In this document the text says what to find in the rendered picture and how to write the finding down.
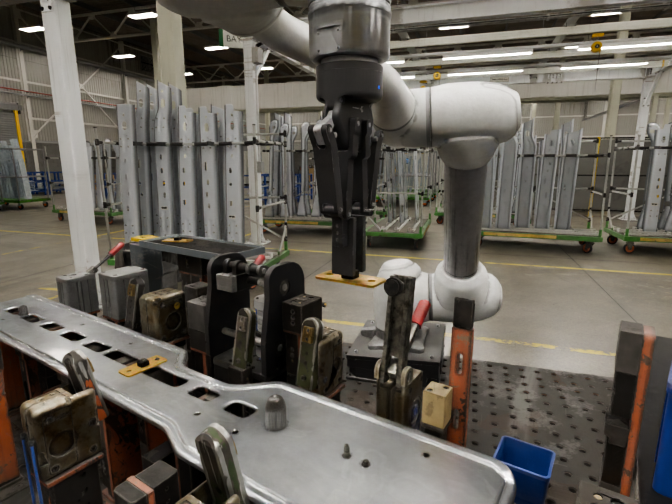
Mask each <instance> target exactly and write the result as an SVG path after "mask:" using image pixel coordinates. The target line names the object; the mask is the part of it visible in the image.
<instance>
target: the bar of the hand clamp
mask: <svg viewBox="0 0 672 504"><path fill-rule="evenodd" d="M415 283H416V277H414V276H407V275H401V274H393V275H390V278H388V279H387V280H386V282H385V283H384V290H385V292H386V294H387V295H388V300H387V310H386V321H385V331H384V342H383V352H382V363H381V373H380V382H382V383H385V382H386V381H388V380H389V379H390V376H389V375H388V373H387V368H388V367H390V365H391V359H392V356H393V357H397V358H398V368H397V378H396V387H398V388H401V387H402V386H400V385H401V373H402V371H403V369H404V368H405V367H406V366H407V363H408V353H409V343H410V333H411V323H412V313H413V303H414V293H415Z"/></svg>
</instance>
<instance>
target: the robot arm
mask: <svg viewBox="0 0 672 504"><path fill-rule="evenodd" d="M157 2H158V3H159V4H160V5H161V6H163V7H164V8H166V9H168V10H170V11H171V12H174V13H176V14H178V15H181V16H184V17H187V18H197V19H201V20H202V21H203V22H204V23H207V24H211V25H214V26H216V27H219V28H221V29H223V30H225V31H227V32H228V33H230V34H232V35H234V36H238V37H251V36H252V37H254V38H255V39H257V40H258V41H259V42H261V43H262V44H264V45H265V46H267V47H269V48H271V49H272V50H274V51H276V52H278V53H280V54H282V55H284V56H287V57H289V58H291V59H293V60H296V61H298V62H300V63H302V64H305V65H307V66H309V67H311V68H314V69H316V98H317V100H318V101H319V102H321V103H323V104H325V106H324V110H323V114H322V121H321V122H320V123H319V124H317V125H309V126H308V129H307V131H308V135H309V138H310V141H311V144H312V147H313V154H314V162H315V171H316V180H317V189H318V198H319V207H320V212H321V214H323V215H324V217H325V218H332V273H333V274H338V275H344V276H351V277H352V276H355V275H356V269H358V270H359V272H364V271H366V216H372V215H373V212H374V211H373V210H369V209H374V207H375V199H376V189H377V178H378V168H379V157H380V149H381V145H382V142H383V143H384V144H386V145H388V146H390V147H393V148H405V147H437V150H438V153H439V156H440V158H441V160H442V161H443V162H444V260H443V261H442V262H440V263H439V265H438V266H437V268H436V271H435V273H431V274H428V273H425V272H421V268H420V267H419V266H418V265H417V264H416V263H415V262H413V261H410V260H408V259H394V260H390V261H387V262H385V263H384V264H383V265H382V267H381V268H380V270H379V273H378V275H377V277H381V278H385V279H386V280H387V279H388V278H390V275H393V274H401V275H407V276H414V277H416V283H415V293H414V303H413V313H414V311H415V309H416V307H417V305H418V302H419V301H420V300H424V299H426V300H428V301H429V303H430V304H431V307H430V309H429V311H428V313H427V316H426V318H425V320H424V322H427V321H438V322H453V316H454V299H455V297H458V298H465V299H469V300H475V312H474V322H476V321H481V320H485V319H487V318H490V317H492V316H494V315H495V314H496V313H497V312H498V311H499V310H500V308H501V305H502V287H501V284H500V283H499V281H498V280H497V278H495V277H494V276H493V275H492V274H490V273H487V271H486V268H485V267H484V265H483V264H482V263H481V262H480V261H479V253H480V241H481V228H482V216H483V209H484V197H485V185H486V173H487V163H488V162H489V161H490V160H491V158H492V157H493V156H494V153H495V151H496V149H497V148H498V146H499V143H504V142H507V141H509V140H510V139H511V138H512V137H514V136H515V135H516V133H517V131H518V130H519V128H520V125H521V103H520V97H519V94H518V93H517V91H515V90H512V89H510V88H509V87H508V86H505V85H502V84H498V83H493V82H482V81H478V82H459V83H449V84H443V85H439V86H435V87H427V88H416V89H408V88H407V86H406V85H405V83H404V81H403V80H402V78H401V76H400V75H399V74H398V72H397V71H396V70H395V69H394V68H393V67H392V66H391V65H390V64H388V63H387V61H388V59H389V57H390V20H391V14H392V12H391V0H157ZM284 7H304V8H308V9H309V11H308V21H309V24H307V23H305V22H303V21H301V20H299V19H297V18H295V17H293V16H292V15H290V14H289V13H287V12H286V11H285V10H284V9H283V8H284ZM430 113H431V129H430ZM358 151H359V152H358ZM387 300H388V295H387V294H386V292H385V290H384V283H383V284H381V285H379V286H377V287H375V288H374V315H375V321H376V325H375V326H374V327H365V328H362V329H361V330H362V331H361V335H362V336H365V337H369V338H373V339H372V340H371V341H370V342H369V343H368V349H369V350H383V342H384V331H385V321H386V310H387ZM429 312H430V315H429ZM413 313H412V315H413ZM424 322H423V323H424Z"/></svg>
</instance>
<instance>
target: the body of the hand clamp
mask: <svg viewBox="0 0 672 504"><path fill-rule="evenodd" d="M422 377H423V371H421V370H417V369H414V368H413V379H412V380H411V381H410V382H409V384H408V386H406V387H401V388H398V387H396V378H392V377H390V379H389V380H388V381H386V382H385V383H382V382H380V378H379V379H377V394H376V415H378V416H380V417H383V418H386V419H389V420H391V421H394V422H397V423H400V424H402V425H405V426H408V427H411V428H413V429H416V430H419V431H421V430H420V421H421V399H422Z"/></svg>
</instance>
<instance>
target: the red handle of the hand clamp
mask: <svg viewBox="0 0 672 504"><path fill-rule="evenodd" d="M430 307H431V304H430V303H429V301H428V300H426V299H424V300H420V301H419V302H418V305H417V307H416V309H415V311H414V313H413V315H412V323H411V333H410V343H409V351H410V348H411V346H412V344H413V342H414V339H415V337H416V335H417V333H418V331H419V329H421V327H422V325H423V322H424V320H425V318H426V316H427V313H428V311H429V309H430ZM397 368H398V358H397V357H394V358H393V360H392V362H391V365H390V367H388V368H387V373H388V375H389V376H390V377H392V378H397Z"/></svg>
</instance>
